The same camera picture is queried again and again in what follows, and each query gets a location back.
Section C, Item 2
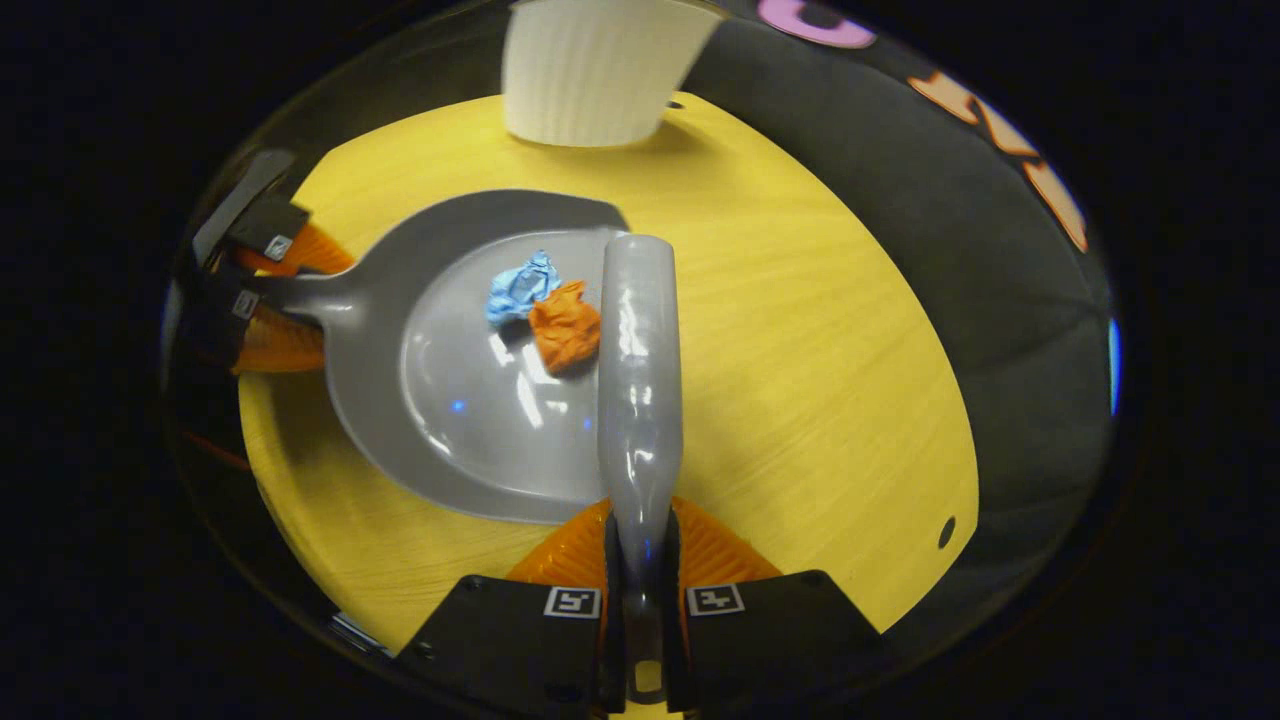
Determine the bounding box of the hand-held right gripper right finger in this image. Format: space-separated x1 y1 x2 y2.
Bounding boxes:
660 497 889 716

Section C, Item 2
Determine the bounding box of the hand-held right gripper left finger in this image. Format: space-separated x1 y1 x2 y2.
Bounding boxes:
393 497 628 716

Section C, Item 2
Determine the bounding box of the grey plastic dustpan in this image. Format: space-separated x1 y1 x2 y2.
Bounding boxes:
250 188 633 526

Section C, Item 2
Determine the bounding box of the blue paper trash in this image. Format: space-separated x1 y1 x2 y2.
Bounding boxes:
485 250 564 327

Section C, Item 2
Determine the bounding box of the small grey broom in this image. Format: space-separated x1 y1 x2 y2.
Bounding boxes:
596 232 687 703

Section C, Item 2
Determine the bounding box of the orange paper trash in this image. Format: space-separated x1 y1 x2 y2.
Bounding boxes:
527 280 604 378

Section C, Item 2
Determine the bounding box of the white ribbed garbage bin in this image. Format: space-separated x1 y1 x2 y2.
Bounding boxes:
500 0 728 149

